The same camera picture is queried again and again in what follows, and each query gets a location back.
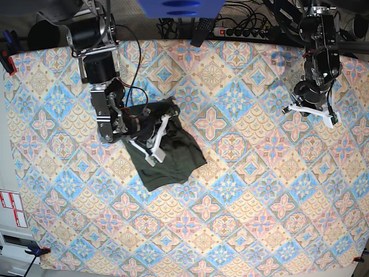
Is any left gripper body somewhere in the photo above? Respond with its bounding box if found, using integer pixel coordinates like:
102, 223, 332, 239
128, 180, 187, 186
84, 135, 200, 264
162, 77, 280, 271
282, 80, 341, 129

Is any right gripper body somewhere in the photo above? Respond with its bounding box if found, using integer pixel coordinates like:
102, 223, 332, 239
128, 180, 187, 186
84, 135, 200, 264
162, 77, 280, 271
128, 108, 170, 166

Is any dark green long-sleeve shirt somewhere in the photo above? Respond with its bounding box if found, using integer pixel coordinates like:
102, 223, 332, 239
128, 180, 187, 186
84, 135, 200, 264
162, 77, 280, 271
122, 97, 207, 192

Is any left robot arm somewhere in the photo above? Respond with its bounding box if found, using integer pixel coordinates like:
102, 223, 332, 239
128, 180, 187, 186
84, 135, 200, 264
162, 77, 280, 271
273, 1, 342, 129

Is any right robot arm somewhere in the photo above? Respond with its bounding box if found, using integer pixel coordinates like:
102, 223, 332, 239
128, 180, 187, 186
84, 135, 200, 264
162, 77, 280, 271
39, 1, 170, 166

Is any patterned tile tablecloth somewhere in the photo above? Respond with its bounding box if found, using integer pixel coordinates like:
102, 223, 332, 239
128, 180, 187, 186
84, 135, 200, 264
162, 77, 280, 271
1, 40, 368, 276

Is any black remote control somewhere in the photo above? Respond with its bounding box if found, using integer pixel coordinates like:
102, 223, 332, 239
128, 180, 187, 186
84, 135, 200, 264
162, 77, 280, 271
190, 18, 216, 47

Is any blue plastic box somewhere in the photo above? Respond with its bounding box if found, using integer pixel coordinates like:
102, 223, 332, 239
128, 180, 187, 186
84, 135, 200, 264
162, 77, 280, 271
137, 0, 225, 18

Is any red white sticker sheet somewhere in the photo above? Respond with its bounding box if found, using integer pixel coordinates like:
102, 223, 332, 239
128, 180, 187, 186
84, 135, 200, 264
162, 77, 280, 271
1, 190, 28, 228

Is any upper left blue clamp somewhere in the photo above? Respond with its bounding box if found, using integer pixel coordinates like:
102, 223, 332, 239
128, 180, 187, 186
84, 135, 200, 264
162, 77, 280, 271
1, 30, 17, 76

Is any left orange black clamp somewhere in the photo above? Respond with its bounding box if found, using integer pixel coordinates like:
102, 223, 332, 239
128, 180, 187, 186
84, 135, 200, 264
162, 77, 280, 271
24, 246, 51, 257

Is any orange black clamp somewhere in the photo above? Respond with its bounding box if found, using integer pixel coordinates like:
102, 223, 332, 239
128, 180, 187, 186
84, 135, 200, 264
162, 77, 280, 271
353, 257, 365, 263
24, 246, 51, 257

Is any right orange black clamp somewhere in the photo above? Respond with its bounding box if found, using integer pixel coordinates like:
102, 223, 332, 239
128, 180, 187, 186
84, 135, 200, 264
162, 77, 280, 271
353, 257, 365, 263

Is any white power strip red switch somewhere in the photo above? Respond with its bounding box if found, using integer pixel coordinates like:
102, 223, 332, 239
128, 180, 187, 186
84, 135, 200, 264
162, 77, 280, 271
213, 27, 267, 40

